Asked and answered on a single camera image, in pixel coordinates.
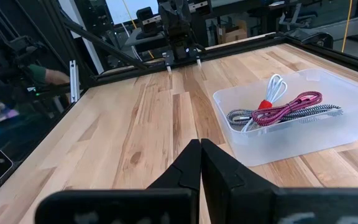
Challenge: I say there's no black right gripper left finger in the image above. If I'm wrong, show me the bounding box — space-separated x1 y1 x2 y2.
147 139 202 191

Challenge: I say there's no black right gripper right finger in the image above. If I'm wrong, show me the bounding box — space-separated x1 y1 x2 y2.
201 139 276 224

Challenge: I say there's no white cable with red tie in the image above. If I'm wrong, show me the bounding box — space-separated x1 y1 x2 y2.
240 73 288 133

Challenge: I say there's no red braided USB-C cable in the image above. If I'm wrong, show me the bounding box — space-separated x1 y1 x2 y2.
251 90 323 127

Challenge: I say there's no grey braided USB-C cable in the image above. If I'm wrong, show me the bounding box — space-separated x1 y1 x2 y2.
226 104 344 128

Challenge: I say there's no brown cardboard box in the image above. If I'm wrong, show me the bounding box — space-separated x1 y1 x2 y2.
216 19 249 45

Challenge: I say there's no clear plastic container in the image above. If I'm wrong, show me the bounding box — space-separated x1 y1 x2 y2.
212 68 358 167

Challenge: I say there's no silver frame bracket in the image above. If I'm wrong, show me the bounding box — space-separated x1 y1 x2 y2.
69 60 81 104

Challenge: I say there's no black frame clamp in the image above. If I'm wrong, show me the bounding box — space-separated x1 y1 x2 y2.
286 28 334 48

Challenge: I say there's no yellow extension cord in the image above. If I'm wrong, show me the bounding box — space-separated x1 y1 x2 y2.
340 0 354 54

